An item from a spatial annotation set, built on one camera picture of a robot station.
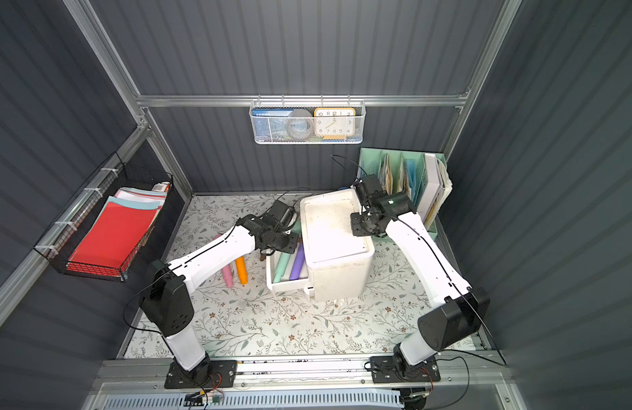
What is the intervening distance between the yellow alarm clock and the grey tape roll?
1.0 inches

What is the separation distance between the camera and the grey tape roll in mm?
868

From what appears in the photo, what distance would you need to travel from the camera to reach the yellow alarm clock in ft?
2.91
